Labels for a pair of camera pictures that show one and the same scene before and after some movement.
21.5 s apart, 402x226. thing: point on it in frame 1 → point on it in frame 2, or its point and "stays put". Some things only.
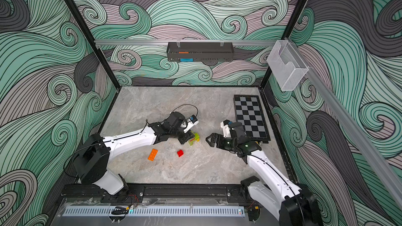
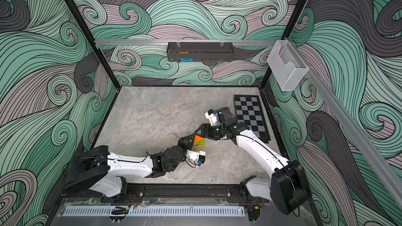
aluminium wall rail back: [187, 41] stays put
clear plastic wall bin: [287, 65] stays put
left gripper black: [187, 137] → [184, 145]
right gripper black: [216, 138] → [208, 131]
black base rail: [155, 193] stays put
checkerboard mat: [250, 113] stays put
